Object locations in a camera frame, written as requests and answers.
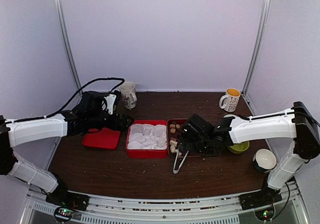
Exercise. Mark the front aluminium rail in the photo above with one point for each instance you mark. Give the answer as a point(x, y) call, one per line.
point(226, 209)

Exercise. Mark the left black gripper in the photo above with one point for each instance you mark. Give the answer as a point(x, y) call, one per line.
point(123, 126)

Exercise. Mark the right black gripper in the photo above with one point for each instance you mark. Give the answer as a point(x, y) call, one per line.
point(188, 144)

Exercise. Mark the light blue patterned bowl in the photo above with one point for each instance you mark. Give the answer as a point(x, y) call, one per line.
point(229, 115)

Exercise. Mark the square tan chocolate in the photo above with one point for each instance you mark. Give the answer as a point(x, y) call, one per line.
point(172, 130)

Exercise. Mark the white paper cupcake liners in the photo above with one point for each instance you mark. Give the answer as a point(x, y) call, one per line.
point(147, 137)

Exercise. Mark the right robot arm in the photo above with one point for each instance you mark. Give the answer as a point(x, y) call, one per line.
point(296, 124)

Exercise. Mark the white round chocolate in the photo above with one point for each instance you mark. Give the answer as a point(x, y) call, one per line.
point(172, 148)

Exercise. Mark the right aluminium frame post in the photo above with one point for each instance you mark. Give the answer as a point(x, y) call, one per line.
point(264, 14)

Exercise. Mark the aluminium frame post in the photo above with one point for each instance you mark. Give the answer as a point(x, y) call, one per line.
point(264, 14)
point(66, 43)

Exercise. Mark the dark bowl white inside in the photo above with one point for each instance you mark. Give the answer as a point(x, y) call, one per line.
point(264, 161)

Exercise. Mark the red tin lid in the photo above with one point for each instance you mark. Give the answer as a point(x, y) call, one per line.
point(102, 139)

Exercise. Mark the red chocolate tray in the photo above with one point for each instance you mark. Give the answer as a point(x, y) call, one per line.
point(171, 123)

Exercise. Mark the tall white patterned mug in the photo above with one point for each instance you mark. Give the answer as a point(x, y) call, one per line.
point(128, 94)

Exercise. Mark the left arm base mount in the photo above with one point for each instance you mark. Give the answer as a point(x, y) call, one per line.
point(72, 201)

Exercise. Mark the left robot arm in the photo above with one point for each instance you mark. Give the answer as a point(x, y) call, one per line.
point(14, 133)

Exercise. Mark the lime green bowl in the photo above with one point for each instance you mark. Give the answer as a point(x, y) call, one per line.
point(239, 148)

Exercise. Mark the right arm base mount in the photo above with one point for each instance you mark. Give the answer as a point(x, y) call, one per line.
point(256, 199)

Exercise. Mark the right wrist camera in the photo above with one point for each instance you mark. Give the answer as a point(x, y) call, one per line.
point(196, 124)

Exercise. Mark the red tin box base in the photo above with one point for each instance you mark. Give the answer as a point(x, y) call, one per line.
point(147, 154)

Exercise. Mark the metal serving tongs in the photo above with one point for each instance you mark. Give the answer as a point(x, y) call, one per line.
point(179, 160)

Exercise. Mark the white mug yellow inside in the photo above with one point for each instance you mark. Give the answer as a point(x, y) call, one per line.
point(229, 101)

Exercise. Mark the left aluminium frame post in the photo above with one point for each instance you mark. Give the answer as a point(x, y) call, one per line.
point(66, 43)

